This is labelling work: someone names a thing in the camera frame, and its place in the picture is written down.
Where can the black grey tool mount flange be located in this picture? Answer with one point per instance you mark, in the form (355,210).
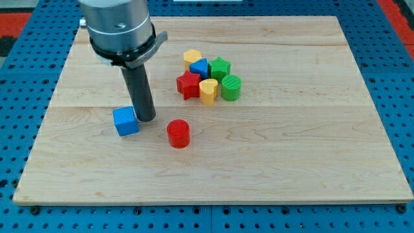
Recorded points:
(133,58)

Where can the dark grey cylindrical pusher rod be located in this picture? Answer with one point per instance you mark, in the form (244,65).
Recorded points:
(140,93)

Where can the blue cube block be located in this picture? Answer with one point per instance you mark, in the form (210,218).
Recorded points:
(125,121)

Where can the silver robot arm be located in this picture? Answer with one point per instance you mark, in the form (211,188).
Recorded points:
(122,34)

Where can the light wooden board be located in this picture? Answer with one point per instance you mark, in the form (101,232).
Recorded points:
(304,130)

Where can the red star block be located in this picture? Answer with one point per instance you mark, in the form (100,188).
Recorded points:
(188,85)

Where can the yellow hexagon block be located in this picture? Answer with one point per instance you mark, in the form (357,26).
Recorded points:
(191,56)

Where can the blue triangle block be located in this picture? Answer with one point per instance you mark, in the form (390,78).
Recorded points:
(200,67)

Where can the red cylinder block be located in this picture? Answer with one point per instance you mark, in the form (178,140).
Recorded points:
(178,131)

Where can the yellow heart block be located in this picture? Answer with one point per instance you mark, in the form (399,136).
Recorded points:
(208,90)

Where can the green star block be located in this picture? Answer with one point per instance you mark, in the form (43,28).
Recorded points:
(219,68)

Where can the green cylinder block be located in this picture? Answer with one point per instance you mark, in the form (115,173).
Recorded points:
(231,87)

